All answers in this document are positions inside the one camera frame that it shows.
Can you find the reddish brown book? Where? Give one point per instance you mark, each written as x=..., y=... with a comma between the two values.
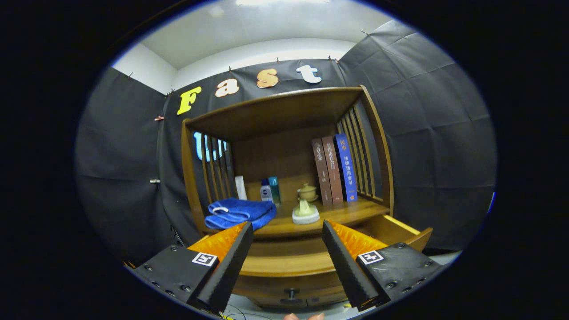
x=333, y=171

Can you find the white tube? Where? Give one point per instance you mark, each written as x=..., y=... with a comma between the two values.
x=241, y=187

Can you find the teal bottle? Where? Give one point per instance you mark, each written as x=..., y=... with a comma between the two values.
x=275, y=189

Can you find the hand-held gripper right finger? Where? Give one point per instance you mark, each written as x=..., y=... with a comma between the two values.
x=342, y=266

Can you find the wooden countertop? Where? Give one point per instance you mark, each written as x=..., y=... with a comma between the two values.
x=346, y=213

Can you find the black backdrop cloth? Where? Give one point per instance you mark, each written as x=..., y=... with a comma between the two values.
x=444, y=133

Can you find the beige lidded teacup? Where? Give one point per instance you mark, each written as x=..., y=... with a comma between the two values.
x=307, y=192

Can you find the dark brown book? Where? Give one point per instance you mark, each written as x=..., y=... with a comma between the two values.
x=322, y=173

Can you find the wooden drawer with black knob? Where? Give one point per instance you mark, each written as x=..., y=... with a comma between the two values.
x=284, y=266

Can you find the folded blue towel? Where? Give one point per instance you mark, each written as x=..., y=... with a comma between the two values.
x=240, y=213

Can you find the blue book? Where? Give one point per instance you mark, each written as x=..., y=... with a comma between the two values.
x=346, y=169

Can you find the clear bottle with blue label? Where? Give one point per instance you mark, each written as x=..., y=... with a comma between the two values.
x=266, y=193

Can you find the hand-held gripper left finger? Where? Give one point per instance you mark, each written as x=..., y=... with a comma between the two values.
x=231, y=266

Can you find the brown wooden cabinet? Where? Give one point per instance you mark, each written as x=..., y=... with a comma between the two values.
x=275, y=111

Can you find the pale green figurine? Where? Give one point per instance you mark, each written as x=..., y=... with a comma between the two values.
x=306, y=213

